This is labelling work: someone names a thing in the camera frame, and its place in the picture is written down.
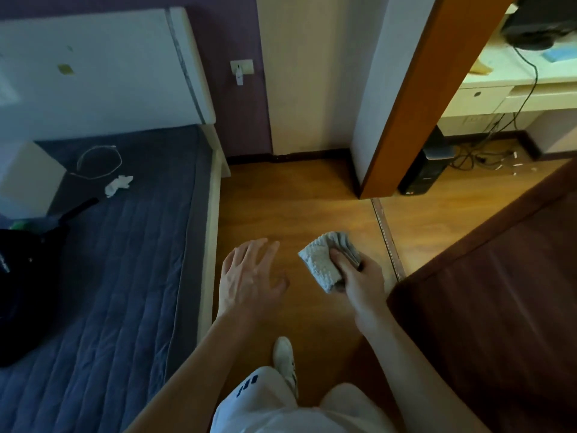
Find person's right hand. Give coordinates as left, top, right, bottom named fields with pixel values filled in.
left=329, top=247, right=391, bottom=337

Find person's left hand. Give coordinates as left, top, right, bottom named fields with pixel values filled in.
left=217, top=238, right=290, bottom=323

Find grey cleaning cloth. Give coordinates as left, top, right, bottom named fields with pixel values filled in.
left=297, top=231, right=363, bottom=295

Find black baseboard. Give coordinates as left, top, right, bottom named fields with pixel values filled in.
left=225, top=153, right=273, bottom=167
left=270, top=148, right=352, bottom=164
left=344, top=148, right=361, bottom=199

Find person's left forearm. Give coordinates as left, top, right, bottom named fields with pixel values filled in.
left=124, top=310, right=258, bottom=433

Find person's right forearm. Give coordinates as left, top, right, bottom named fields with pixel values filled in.
left=360, top=318, right=492, bottom=433

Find metal door threshold strip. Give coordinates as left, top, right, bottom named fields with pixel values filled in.
left=370, top=197, right=406, bottom=283

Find white shoe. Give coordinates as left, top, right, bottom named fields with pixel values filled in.
left=272, top=336, right=300, bottom=400

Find blue quilted mattress cover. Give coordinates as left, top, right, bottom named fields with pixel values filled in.
left=0, top=124, right=213, bottom=433

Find grey trousers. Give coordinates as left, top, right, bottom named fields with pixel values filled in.
left=209, top=366, right=397, bottom=433

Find brown door with rose carving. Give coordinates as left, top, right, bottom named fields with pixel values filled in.
left=386, top=157, right=577, bottom=433

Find black computer tower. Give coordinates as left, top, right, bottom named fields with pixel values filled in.
left=397, top=126, right=456, bottom=197

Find crumpled white tissue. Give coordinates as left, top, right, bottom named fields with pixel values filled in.
left=104, top=174, right=135, bottom=199

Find black bag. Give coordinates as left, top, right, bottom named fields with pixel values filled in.
left=0, top=225, right=69, bottom=368

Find white cardboard box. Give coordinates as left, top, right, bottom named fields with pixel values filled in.
left=0, top=139, right=67, bottom=220

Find white bed headboard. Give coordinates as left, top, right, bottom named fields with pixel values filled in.
left=0, top=6, right=217, bottom=143

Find white desk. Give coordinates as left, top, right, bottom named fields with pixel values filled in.
left=436, top=4, right=577, bottom=155

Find blue cloth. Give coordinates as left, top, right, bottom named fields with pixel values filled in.
left=540, top=47, right=577, bottom=64

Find black monitor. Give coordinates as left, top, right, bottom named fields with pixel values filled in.
left=500, top=0, right=577, bottom=51

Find white cable loop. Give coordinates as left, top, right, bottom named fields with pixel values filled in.
left=70, top=144, right=123, bottom=181

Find tangle of dark cables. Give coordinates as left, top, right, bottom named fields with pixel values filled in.
left=448, top=112, right=540, bottom=176

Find black strap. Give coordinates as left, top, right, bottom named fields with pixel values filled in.
left=44, top=197, right=100, bottom=230

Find wooden door frame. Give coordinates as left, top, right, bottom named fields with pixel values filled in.
left=359, top=0, right=519, bottom=200

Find black hanging cable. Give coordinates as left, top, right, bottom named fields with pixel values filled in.
left=486, top=47, right=540, bottom=136

